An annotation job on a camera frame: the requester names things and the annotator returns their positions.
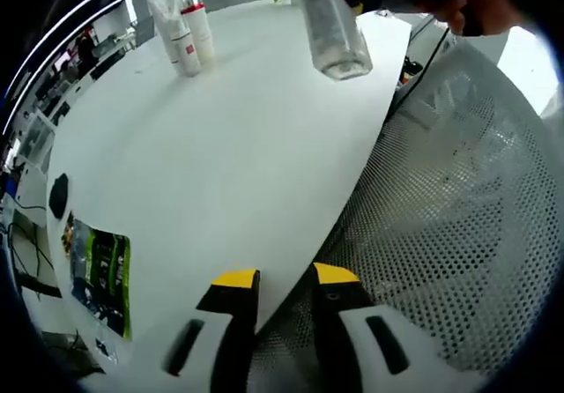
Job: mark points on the white glass cabinet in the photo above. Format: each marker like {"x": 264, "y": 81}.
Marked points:
{"x": 39, "y": 137}

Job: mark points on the white red-collared skincare bottle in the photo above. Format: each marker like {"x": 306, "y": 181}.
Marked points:
{"x": 205, "y": 36}

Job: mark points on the green snack packet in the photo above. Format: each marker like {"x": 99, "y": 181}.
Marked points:
{"x": 106, "y": 269}

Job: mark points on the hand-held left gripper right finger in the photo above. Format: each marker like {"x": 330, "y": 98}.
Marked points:
{"x": 335, "y": 322}

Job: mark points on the black computer mouse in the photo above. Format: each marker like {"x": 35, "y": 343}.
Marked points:
{"x": 58, "y": 197}

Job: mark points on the white ceiling light strip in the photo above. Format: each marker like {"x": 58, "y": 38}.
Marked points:
{"x": 66, "y": 18}
{"x": 57, "y": 51}

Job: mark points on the white mesh chair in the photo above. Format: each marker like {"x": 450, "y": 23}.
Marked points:
{"x": 440, "y": 212}

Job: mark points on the red black bag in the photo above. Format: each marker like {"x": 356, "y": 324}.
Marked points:
{"x": 410, "y": 69}

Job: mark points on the small clear packet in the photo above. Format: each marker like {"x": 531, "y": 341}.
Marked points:
{"x": 106, "y": 346}

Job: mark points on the gold snack wrapper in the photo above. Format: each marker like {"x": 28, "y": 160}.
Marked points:
{"x": 67, "y": 234}

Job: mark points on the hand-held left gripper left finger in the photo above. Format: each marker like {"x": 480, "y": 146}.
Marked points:
{"x": 229, "y": 305}

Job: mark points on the white skincare tube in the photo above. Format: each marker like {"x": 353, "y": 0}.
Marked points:
{"x": 161, "y": 12}

